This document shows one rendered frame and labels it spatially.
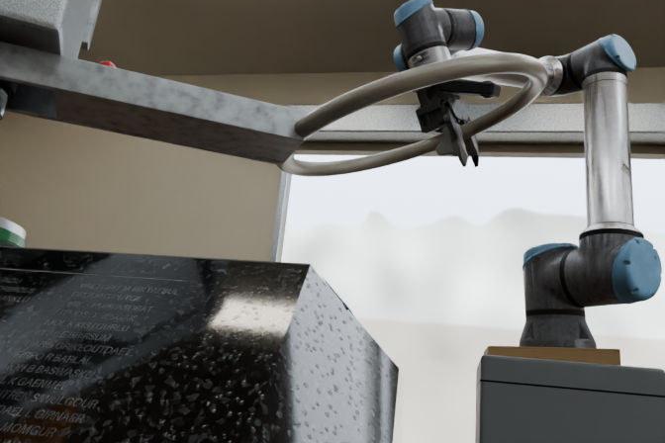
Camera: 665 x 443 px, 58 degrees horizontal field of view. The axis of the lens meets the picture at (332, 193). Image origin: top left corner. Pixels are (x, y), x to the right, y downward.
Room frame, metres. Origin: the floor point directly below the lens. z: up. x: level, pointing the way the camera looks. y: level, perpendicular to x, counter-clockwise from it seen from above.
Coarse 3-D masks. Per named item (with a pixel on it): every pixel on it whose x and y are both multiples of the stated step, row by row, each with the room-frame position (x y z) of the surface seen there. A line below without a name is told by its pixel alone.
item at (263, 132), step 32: (0, 64) 0.71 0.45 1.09; (32, 64) 0.72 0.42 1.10; (64, 64) 0.73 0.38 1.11; (96, 64) 0.75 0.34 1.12; (32, 96) 0.82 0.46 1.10; (64, 96) 0.76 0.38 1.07; (96, 96) 0.75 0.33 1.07; (128, 96) 0.76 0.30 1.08; (160, 96) 0.78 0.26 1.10; (192, 96) 0.79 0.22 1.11; (224, 96) 0.81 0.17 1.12; (96, 128) 0.86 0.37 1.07; (128, 128) 0.85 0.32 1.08; (160, 128) 0.84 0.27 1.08; (192, 128) 0.83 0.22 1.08; (224, 128) 0.83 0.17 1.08; (256, 128) 0.82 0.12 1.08; (288, 128) 0.84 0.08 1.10
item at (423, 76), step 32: (448, 64) 0.73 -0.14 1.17; (480, 64) 0.74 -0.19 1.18; (512, 64) 0.76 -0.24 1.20; (352, 96) 0.76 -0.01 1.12; (384, 96) 0.75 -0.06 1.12; (320, 128) 0.82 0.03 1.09; (480, 128) 1.10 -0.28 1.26; (288, 160) 0.97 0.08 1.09; (352, 160) 1.17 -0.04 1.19; (384, 160) 1.19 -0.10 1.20
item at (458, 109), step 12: (420, 96) 1.17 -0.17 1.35; (432, 96) 1.14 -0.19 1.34; (444, 96) 1.12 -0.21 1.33; (456, 96) 1.12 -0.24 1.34; (420, 108) 1.14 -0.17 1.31; (432, 108) 1.13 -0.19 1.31; (456, 108) 1.12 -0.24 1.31; (420, 120) 1.15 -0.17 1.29; (432, 120) 1.14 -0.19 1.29; (456, 120) 1.12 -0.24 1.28; (432, 132) 1.16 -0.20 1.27
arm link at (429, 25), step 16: (416, 0) 1.07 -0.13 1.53; (400, 16) 1.10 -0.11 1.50; (416, 16) 1.08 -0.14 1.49; (432, 16) 1.08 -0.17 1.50; (448, 16) 1.11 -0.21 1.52; (400, 32) 1.12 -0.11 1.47; (416, 32) 1.09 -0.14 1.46; (432, 32) 1.08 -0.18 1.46; (448, 32) 1.12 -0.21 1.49; (416, 48) 1.10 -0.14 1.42
